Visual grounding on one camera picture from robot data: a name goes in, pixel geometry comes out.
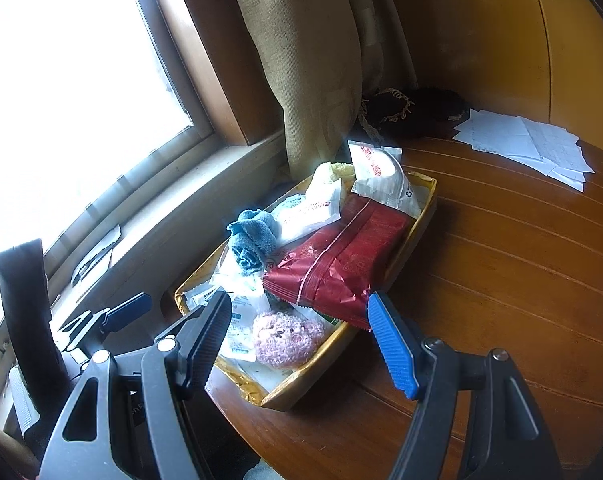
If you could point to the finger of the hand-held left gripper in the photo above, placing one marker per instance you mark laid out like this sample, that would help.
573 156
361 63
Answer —
129 312

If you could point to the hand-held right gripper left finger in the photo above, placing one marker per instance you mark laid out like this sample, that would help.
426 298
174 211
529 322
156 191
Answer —
204 345

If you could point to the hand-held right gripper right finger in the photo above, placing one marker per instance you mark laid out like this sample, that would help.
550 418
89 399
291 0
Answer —
394 345

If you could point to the white printed packet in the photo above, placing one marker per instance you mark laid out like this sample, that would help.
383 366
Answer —
241 332
206 294

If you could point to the pink knitted ball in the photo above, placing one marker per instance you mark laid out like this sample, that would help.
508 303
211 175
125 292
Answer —
286 340

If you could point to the red foil bag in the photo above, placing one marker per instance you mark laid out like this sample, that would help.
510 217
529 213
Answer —
346 260

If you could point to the yellow cardboard box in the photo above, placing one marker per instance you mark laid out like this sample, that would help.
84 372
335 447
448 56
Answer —
301 390

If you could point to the blue towel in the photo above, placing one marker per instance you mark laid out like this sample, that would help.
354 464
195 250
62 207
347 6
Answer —
254 240

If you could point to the white tissue packet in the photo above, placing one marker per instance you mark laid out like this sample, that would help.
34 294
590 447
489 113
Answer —
412 199

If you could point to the white packet with red print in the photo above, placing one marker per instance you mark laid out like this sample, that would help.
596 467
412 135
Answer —
306 215

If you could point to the white face mask packet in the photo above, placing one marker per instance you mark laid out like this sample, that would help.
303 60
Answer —
376 170

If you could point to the yellow towel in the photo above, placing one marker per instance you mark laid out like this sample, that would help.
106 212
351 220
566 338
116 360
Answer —
331 172

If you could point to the grey torn envelope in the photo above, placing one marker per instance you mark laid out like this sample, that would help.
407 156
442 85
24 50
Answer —
103 242

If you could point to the beige stone windowsill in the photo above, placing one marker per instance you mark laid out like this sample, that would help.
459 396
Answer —
181 210

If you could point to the window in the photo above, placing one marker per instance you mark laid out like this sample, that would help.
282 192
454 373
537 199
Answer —
71 110

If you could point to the dark fringed cloth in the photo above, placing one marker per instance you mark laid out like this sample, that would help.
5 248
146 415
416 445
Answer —
431 110

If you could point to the pile of white paper sheets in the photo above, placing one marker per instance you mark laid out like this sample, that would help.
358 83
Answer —
506 135

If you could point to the brown wooden window casing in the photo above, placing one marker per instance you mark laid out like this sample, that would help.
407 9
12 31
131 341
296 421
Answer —
216 60

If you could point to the beige curtain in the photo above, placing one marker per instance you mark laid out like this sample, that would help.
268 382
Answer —
306 60

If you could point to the yellow wooden cabinet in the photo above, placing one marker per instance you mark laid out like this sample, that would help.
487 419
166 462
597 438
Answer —
481 35

